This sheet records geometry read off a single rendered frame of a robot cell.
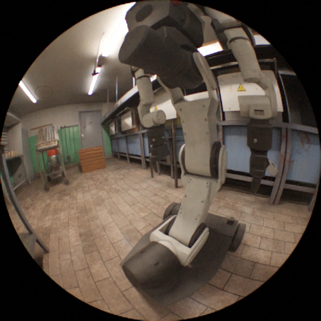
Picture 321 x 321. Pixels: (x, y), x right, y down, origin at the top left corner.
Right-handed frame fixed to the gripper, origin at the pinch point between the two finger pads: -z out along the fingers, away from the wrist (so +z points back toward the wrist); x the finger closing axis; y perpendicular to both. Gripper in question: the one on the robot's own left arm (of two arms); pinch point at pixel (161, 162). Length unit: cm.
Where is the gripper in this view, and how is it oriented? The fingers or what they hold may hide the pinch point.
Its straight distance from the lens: 57.3
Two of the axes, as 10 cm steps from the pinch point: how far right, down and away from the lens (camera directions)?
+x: 6.6, -4.0, 6.4
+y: -7.2, -1.0, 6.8
